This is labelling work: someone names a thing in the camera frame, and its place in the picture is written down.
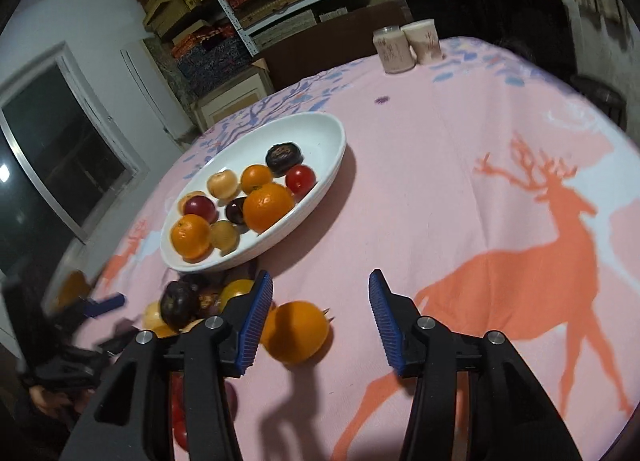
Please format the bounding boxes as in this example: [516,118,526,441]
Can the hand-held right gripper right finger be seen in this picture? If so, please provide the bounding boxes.
[368,269,583,461]

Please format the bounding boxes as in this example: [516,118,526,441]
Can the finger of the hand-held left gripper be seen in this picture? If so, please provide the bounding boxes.
[80,292,127,321]
[97,321,138,354]

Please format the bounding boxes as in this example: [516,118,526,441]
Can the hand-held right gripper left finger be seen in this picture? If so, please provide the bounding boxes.
[60,270,275,461]

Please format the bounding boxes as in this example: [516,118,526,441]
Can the golden orange passion fruit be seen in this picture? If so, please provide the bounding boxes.
[54,270,95,313]

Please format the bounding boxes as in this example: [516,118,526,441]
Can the yellow-green tomato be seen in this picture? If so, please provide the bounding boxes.
[218,279,257,314]

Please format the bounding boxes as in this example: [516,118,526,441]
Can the large orange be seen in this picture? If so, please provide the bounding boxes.
[260,301,331,366]

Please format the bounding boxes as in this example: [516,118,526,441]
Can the large dark water chestnut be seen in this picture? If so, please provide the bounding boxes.
[159,281,201,332]

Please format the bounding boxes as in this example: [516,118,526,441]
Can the red cherry tomato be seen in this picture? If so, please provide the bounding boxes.
[285,164,317,196]
[170,376,190,449]

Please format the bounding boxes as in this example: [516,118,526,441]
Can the dark purple plum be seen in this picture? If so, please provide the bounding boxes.
[225,197,249,226]

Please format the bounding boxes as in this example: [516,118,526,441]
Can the red plum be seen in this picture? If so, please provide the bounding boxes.
[183,195,219,224]

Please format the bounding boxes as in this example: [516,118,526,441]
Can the small yellow tomato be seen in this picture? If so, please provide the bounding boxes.
[207,169,239,199]

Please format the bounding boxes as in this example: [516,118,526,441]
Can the small mandarin orange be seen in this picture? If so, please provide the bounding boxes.
[240,164,274,194]

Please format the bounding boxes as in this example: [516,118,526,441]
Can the white oval plate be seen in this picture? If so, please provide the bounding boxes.
[160,112,347,273]

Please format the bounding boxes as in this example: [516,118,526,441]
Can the person's left hand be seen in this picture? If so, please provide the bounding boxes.
[27,383,96,417]

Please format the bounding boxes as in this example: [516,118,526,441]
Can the white framed window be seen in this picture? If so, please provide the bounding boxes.
[0,43,148,292]

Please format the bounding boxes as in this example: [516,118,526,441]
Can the pink printed tablecloth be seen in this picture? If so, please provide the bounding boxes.
[42,36,640,461]

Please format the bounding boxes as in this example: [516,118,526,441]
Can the beige framed panel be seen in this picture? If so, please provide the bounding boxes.
[192,58,273,134]

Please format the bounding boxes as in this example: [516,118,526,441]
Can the dark patterned storage boxes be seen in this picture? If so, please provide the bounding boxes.
[172,23,256,96]

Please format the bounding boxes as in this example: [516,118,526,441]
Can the pink drink can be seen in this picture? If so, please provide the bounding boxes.
[373,27,416,74]

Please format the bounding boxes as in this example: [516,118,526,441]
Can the paper cup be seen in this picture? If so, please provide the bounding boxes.
[401,19,443,65]

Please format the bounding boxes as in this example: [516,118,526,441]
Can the brown board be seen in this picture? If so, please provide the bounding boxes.
[252,0,416,92]

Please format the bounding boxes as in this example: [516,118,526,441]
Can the dark round stool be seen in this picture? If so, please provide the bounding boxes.
[570,73,628,132]

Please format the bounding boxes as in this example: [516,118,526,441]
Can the black board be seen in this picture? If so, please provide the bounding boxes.
[405,0,576,82]

